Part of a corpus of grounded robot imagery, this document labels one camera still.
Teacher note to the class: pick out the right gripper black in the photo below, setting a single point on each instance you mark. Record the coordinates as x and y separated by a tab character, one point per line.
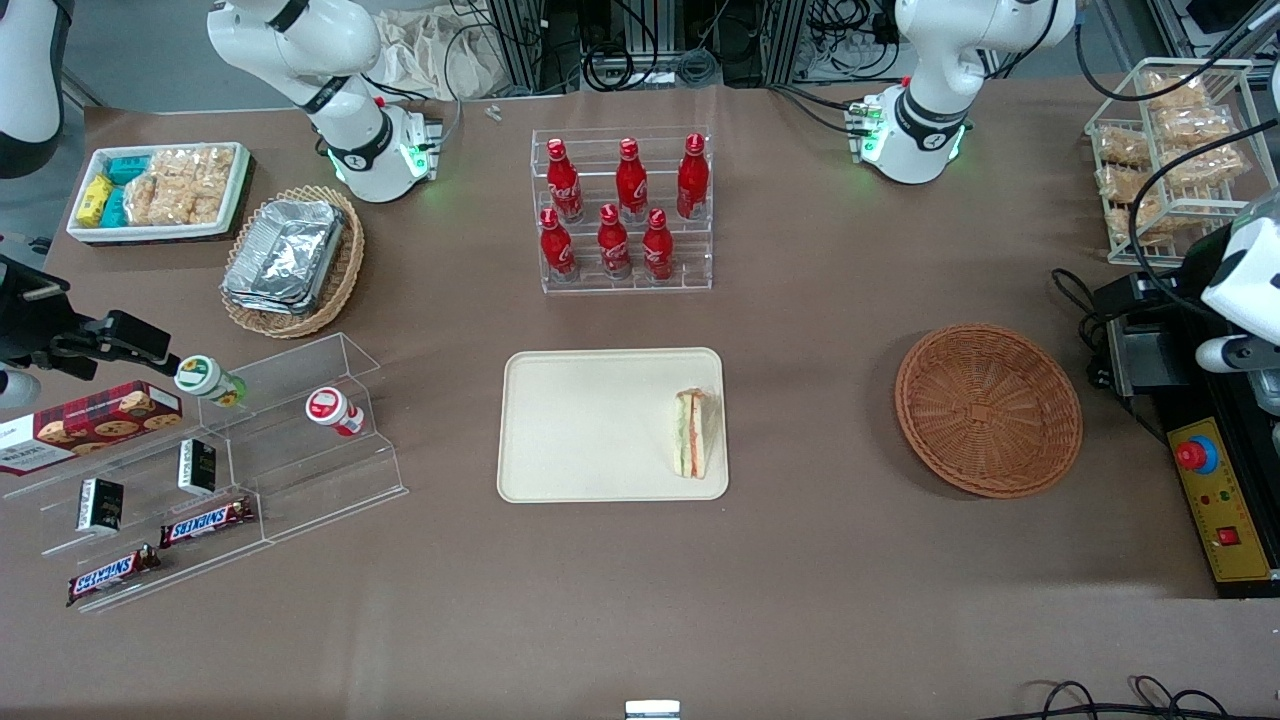
25	325

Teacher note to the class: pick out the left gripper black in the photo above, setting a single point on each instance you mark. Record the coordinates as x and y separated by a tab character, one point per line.
1172	307

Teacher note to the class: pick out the triangular sandwich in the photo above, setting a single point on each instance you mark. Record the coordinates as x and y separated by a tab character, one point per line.
692	435

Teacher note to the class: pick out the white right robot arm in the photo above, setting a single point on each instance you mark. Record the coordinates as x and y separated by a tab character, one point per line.
370	150

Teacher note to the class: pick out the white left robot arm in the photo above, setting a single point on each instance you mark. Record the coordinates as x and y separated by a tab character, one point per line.
930	115

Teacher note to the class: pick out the brown round wicker basket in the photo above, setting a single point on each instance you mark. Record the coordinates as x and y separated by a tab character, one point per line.
985	410

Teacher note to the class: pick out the light oval wicker basket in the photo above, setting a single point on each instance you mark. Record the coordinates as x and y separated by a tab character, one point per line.
342	288

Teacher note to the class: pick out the cream plastic tray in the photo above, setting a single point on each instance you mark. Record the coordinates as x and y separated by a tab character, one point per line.
590	425

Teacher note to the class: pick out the clear rice cracker bag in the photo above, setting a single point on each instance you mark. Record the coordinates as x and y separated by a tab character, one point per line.
1210	168
1145	228
195	168
1125	185
1122	148
1195	128
170	205
1175	92

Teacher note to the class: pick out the red tartan cookie box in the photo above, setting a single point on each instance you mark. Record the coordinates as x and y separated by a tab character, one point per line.
90	425

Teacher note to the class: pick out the green lid sunflower cup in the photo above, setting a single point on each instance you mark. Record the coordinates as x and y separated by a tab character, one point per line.
205	378

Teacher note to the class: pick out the clear acrylic stepped shelf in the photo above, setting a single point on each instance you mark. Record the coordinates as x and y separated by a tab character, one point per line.
150	470
330	480

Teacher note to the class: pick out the teal snack packet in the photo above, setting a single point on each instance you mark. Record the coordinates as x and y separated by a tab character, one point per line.
128	168
114	208

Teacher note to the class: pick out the yellow snack packet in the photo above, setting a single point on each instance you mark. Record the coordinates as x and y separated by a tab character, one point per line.
94	200

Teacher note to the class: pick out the small black box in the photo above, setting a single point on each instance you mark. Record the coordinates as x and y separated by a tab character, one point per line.
100	505
197	467

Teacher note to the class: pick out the red emergency stop button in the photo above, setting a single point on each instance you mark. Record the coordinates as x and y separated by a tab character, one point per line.
1195	455

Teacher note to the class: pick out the silver foil container stack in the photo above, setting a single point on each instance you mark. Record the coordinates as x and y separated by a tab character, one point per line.
285	255

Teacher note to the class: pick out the Snickers chocolate bar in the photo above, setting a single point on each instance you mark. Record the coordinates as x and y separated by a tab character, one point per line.
112	575
207	522

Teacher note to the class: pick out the white rectangular snack bin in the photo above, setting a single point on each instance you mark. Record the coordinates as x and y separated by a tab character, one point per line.
240	190

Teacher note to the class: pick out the yellow black control box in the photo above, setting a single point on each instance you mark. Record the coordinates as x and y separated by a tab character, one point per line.
1230	500

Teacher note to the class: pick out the red lid cup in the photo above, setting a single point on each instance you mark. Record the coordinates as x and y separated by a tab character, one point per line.
330	408

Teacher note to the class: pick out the beige cloth bag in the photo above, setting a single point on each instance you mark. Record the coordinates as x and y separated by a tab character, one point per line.
440	50

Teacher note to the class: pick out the red cola bottle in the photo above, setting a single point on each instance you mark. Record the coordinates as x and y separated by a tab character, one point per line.
657	250
631	185
557	250
692	180
614	245
564	185

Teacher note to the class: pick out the clear acrylic bottle rack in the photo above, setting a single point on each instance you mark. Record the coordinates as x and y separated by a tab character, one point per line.
596	152

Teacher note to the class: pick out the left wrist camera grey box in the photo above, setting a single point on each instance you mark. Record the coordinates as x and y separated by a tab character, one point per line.
1235	353

